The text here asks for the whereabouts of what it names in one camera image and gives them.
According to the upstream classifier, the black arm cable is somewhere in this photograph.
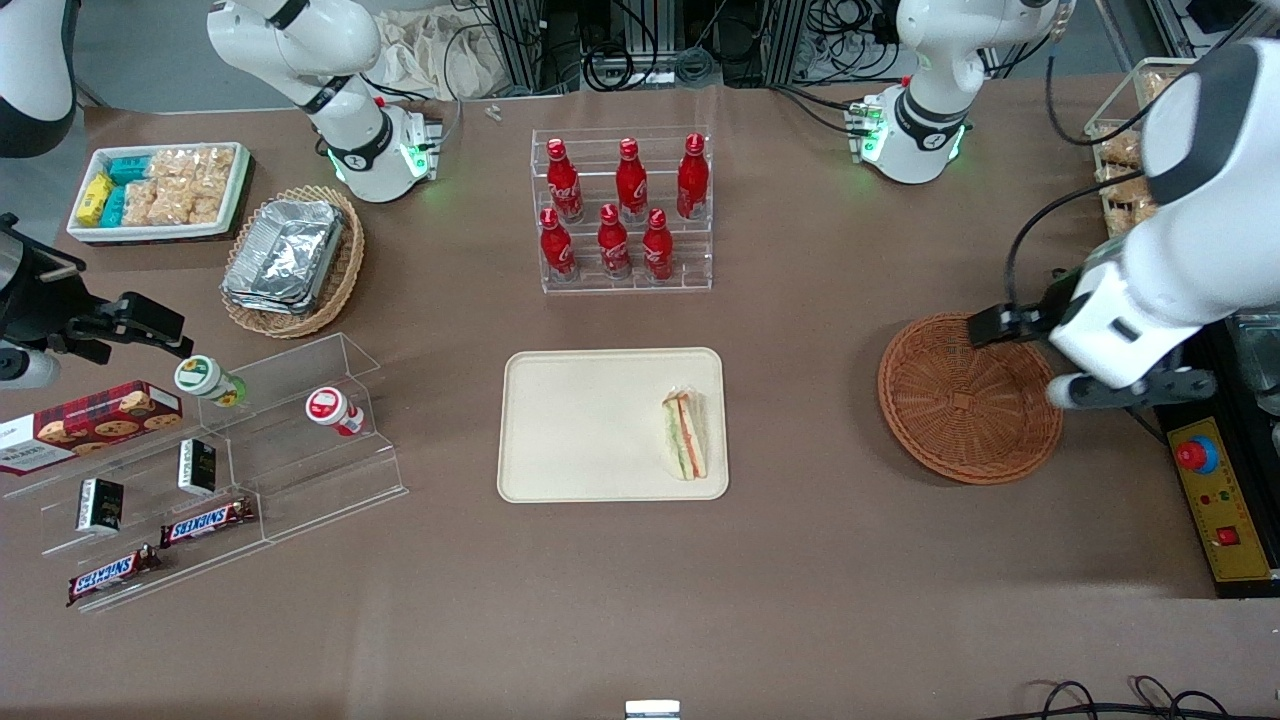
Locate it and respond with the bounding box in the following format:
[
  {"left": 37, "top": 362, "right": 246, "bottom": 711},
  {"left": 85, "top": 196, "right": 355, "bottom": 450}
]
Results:
[
  {"left": 1005, "top": 172, "right": 1151, "bottom": 309},
  {"left": 1045, "top": 55, "right": 1161, "bottom": 148}
]

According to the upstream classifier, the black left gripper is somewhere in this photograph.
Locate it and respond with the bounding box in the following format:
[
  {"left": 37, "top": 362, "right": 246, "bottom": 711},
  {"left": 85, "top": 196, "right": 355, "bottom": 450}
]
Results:
[{"left": 967, "top": 262, "right": 1101, "bottom": 349}]

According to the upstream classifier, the green lid cup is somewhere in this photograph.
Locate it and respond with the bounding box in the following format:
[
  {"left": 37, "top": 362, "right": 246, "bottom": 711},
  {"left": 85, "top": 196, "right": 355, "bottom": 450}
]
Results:
[{"left": 174, "top": 355, "right": 247, "bottom": 408}]

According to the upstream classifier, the yellow emergency stop box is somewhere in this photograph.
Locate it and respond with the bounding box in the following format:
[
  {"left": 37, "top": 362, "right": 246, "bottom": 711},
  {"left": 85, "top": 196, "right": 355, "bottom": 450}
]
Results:
[{"left": 1167, "top": 417, "right": 1280, "bottom": 584}]

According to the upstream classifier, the brown wicker basket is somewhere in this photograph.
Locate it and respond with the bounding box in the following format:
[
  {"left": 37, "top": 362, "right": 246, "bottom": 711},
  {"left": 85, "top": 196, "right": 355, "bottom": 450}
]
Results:
[{"left": 877, "top": 312, "right": 1064, "bottom": 486}]

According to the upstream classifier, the beige plastic tray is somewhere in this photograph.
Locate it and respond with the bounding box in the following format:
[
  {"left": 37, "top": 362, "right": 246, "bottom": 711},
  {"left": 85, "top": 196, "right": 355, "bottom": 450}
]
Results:
[{"left": 497, "top": 347, "right": 730, "bottom": 503}]

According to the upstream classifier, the yellow snack packet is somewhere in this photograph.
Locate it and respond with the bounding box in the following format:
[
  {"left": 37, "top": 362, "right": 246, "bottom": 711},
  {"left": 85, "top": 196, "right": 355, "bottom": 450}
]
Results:
[{"left": 76, "top": 173, "right": 116, "bottom": 228}]

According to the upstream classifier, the clear acrylic stepped shelf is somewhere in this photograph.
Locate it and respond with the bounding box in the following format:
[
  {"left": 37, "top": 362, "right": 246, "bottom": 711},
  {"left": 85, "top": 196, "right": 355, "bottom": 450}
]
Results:
[
  {"left": 0, "top": 400, "right": 269, "bottom": 613},
  {"left": 195, "top": 332, "right": 409, "bottom": 546}
]

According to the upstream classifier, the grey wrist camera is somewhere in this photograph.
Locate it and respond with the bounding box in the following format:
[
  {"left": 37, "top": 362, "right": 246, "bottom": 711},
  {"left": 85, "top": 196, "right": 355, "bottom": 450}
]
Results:
[
  {"left": 1046, "top": 368, "right": 1219, "bottom": 412},
  {"left": 0, "top": 345, "right": 61, "bottom": 392}
]

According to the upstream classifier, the white wire rack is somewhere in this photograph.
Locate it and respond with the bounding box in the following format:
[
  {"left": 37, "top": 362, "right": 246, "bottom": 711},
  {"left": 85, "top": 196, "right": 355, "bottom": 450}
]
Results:
[{"left": 1085, "top": 58, "right": 1201, "bottom": 237}]

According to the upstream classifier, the white rectangular snack tray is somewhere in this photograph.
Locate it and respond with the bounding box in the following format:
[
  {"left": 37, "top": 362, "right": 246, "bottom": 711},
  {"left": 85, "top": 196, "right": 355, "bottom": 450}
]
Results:
[{"left": 66, "top": 142, "right": 251, "bottom": 244}]

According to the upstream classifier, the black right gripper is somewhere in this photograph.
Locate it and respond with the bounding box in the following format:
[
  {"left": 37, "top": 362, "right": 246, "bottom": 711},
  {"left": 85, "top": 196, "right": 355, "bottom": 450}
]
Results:
[{"left": 0, "top": 215, "right": 193, "bottom": 364}]

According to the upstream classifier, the red tartan cookie box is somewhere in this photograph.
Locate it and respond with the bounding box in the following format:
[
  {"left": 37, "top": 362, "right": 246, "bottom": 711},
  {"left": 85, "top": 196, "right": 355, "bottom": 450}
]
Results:
[{"left": 0, "top": 380, "right": 184, "bottom": 476}]

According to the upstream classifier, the beige crumpled cloth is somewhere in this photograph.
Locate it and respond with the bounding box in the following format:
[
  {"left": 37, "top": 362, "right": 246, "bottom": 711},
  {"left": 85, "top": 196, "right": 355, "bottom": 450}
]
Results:
[{"left": 375, "top": 8, "right": 521, "bottom": 101}]

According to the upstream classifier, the clear acrylic bottle rack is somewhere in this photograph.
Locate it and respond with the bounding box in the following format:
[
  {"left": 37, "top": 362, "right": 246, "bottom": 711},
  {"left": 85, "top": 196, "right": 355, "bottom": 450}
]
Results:
[{"left": 530, "top": 126, "right": 714, "bottom": 294}]

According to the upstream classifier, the bundle of black cables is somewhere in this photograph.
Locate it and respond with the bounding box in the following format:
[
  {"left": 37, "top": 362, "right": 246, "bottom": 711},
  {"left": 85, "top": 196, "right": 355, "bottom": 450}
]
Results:
[{"left": 583, "top": 0, "right": 721, "bottom": 93}]

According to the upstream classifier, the light oval wicker basket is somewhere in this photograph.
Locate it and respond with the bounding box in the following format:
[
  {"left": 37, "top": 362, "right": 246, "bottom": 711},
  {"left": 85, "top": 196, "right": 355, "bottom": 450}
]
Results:
[{"left": 220, "top": 185, "right": 366, "bottom": 339}]

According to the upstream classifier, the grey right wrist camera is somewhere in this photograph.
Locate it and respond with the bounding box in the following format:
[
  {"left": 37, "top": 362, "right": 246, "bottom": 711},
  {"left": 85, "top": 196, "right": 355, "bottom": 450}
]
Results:
[{"left": 0, "top": 345, "right": 61, "bottom": 392}]

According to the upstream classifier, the stack of foil trays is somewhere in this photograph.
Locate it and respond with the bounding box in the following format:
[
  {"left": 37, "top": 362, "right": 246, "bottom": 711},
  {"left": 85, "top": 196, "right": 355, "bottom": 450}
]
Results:
[{"left": 222, "top": 199, "right": 347, "bottom": 316}]

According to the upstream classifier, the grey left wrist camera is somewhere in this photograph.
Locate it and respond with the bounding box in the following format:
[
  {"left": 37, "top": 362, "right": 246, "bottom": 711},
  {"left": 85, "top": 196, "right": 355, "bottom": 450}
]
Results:
[{"left": 1046, "top": 368, "right": 1219, "bottom": 412}]

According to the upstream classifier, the red cola bottle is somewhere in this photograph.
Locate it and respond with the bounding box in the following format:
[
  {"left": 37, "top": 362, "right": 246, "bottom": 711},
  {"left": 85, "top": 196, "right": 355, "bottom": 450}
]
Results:
[
  {"left": 597, "top": 204, "right": 632, "bottom": 281},
  {"left": 641, "top": 208, "right": 675, "bottom": 283},
  {"left": 615, "top": 138, "right": 648, "bottom": 223},
  {"left": 677, "top": 133, "right": 710, "bottom": 221},
  {"left": 545, "top": 138, "right": 584, "bottom": 223},
  {"left": 539, "top": 208, "right": 578, "bottom": 282}
]

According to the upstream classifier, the small black box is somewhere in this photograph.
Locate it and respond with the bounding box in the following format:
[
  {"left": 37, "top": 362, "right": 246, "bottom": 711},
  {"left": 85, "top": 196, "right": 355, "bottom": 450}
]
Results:
[
  {"left": 77, "top": 478, "right": 125, "bottom": 535},
  {"left": 178, "top": 438, "right": 218, "bottom": 498}
]

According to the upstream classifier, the aluminium frame profile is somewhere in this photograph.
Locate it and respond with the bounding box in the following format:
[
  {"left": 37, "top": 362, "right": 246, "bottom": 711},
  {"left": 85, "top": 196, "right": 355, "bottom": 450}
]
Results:
[{"left": 488, "top": 0, "right": 583, "bottom": 97}]

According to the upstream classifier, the red lid cup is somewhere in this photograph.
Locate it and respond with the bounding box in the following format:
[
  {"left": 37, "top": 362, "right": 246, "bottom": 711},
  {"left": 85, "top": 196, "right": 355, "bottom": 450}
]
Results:
[{"left": 305, "top": 387, "right": 366, "bottom": 438}]

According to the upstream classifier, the Snickers chocolate bar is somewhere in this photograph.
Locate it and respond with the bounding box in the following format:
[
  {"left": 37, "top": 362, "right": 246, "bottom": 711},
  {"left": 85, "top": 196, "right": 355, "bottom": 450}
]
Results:
[
  {"left": 67, "top": 545, "right": 161, "bottom": 608},
  {"left": 160, "top": 498, "right": 256, "bottom": 549}
]

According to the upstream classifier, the clear rice cracker bag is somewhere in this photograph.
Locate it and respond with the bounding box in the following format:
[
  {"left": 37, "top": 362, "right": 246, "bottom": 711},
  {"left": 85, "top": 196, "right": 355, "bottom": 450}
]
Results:
[
  {"left": 150, "top": 182, "right": 196, "bottom": 226},
  {"left": 122, "top": 178, "right": 161, "bottom": 227},
  {"left": 150, "top": 147, "right": 234, "bottom": 187},
  {"left": 190, "top": 172, "right": 227, "bottom": 224}
]

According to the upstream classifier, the black cable at table edge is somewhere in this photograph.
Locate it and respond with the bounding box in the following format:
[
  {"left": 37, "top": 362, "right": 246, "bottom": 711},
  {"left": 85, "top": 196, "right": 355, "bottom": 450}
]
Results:
[{"left": 1005, "top": 676, "right": 1280, "bottom": 720}]

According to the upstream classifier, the triangle sandwich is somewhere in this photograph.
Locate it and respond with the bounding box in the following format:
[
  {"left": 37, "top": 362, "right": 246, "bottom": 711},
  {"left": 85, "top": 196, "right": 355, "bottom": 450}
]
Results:
[{"left": 660, "top": 387, "right": 709, "bottom": 482}]

